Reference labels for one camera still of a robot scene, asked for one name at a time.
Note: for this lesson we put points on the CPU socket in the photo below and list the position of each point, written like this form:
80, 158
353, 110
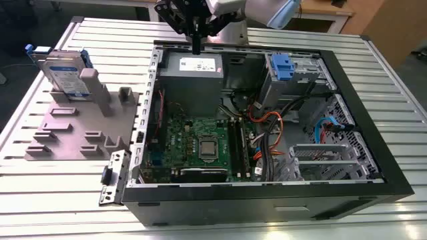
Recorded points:
208, 137

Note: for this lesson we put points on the metal disk bay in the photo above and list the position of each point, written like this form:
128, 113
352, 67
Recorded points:
327, 162

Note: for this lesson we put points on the grey power supply unit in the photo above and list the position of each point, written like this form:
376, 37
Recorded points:
189, 95

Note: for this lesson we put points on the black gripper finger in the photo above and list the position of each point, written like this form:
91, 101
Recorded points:
173, 20
220, 25

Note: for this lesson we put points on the grey parts rack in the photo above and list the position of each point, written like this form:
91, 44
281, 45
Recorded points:
83, 125

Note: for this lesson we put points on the green RAM stick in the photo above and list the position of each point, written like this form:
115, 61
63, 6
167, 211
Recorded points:
245, 150

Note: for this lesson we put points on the wooden desk white frame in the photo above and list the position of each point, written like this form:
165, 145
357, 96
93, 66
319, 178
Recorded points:
327, 10
151, 16

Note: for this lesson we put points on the black open PC case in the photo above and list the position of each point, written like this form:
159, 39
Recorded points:
233, 205

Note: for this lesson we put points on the blue drive latch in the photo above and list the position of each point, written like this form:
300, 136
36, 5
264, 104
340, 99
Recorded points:
283, 67

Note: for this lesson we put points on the green motherboard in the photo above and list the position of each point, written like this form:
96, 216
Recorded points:
180, 140

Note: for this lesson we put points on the hard disk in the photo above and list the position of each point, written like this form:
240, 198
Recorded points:
64, 75

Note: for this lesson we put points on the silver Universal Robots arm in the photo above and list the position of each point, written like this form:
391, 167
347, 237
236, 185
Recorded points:
256, 12

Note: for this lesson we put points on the silver CPU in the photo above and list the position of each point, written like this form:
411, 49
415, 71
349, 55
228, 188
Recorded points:
208, 148

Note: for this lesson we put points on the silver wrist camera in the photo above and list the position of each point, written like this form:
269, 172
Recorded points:
220, 6

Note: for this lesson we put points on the black graphics card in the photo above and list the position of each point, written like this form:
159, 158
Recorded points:
200, 175

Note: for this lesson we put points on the brown wooden cabinet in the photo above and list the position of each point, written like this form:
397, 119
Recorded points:
389, 30

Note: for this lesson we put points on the metal optical drive cage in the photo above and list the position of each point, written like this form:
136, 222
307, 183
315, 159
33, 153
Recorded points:
283, 92

